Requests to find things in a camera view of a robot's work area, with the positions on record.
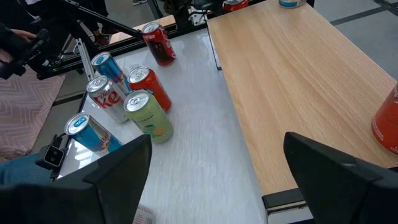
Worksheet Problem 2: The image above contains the white printed label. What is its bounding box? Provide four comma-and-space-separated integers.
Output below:
132, 203, 156, 224

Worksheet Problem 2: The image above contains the silver Diet Coke can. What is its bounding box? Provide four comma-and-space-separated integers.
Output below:
85, 75, 129, 124

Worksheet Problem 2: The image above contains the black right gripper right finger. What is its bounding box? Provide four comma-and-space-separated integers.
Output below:
282, 131, 398, 224

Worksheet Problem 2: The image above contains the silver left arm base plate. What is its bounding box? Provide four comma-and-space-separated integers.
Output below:
189, 11, 208, 27

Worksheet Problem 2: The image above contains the person's hand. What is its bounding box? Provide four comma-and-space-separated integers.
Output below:
9, 28, 38, 41

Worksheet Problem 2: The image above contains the pink chevron cushion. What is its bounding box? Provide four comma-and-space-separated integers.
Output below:
0, 49, 66, 161

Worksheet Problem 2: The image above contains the red Coca-Cola can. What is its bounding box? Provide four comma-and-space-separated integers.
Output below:
142, 21, 177, 67

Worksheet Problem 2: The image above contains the silver metal bracket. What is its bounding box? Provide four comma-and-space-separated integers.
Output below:
73, 37, 96, 81

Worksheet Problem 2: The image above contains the person's shoe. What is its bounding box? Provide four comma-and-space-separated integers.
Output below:
92, 30, 110, 47

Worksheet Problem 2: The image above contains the green Sanzo can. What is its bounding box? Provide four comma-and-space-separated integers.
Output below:
123, 89, 175, 144

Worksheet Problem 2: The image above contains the table-level camera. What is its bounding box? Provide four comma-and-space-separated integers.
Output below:
34, 134, 68, 180

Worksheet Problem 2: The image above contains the blue silver Red Bull can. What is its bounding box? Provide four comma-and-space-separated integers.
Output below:
90, 51, 131, 96
278, 0, 308, 9
63, 112, 124, 157

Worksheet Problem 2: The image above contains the person's leg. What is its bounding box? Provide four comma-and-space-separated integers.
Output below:
0, 152, 52, 187

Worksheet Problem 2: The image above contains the orange-red Fanta can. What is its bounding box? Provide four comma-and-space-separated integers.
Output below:
222, 0, 249, 14
371, 81, 398, 156
126, 65, 173, 113

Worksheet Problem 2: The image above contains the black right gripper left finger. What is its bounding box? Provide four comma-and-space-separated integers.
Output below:
0, 134, 153, 224

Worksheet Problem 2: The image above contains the black teleoperation handle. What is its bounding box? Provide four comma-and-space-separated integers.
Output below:
0, 21, 63, 80

